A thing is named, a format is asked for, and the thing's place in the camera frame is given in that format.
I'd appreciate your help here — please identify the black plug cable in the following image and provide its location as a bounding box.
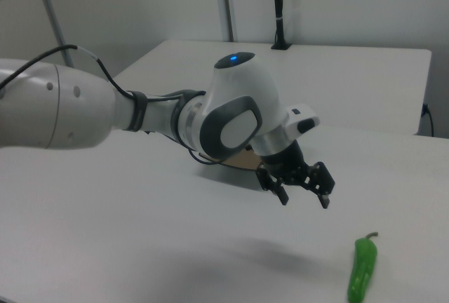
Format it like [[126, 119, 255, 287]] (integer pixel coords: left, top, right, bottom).
[[422, 102, 436, 139]]

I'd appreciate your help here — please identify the tall black camera pole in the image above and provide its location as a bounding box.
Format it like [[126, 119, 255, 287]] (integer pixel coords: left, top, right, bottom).
[[271, 0, 293, 51]]

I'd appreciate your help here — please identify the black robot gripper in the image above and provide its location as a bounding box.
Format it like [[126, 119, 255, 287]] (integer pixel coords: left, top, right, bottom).
[[255, 140, 336, 210]]

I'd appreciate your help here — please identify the green chili pepper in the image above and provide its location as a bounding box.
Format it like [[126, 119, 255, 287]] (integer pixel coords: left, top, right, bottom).
[[347, 231, 380, 302]]

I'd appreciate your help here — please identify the white adjacent table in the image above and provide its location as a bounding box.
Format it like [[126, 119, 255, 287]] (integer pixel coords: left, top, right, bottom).
[[114, 39, 433, 137]]

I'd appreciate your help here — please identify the metal post with brown strip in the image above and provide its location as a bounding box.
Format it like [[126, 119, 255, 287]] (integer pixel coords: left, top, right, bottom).
[[213, 0, 236, 43]]

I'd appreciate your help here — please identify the square brown ceramic plate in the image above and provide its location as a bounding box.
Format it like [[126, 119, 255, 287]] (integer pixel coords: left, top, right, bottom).
[[218, 144, 264, 172]]

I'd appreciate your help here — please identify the grey metal wall post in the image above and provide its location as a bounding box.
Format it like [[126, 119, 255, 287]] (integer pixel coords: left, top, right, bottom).
[[30, 0, 75, 68]]

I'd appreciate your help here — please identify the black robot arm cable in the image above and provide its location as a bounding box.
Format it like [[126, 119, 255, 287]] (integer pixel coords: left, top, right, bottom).
[[0, 44, 225, 166]]

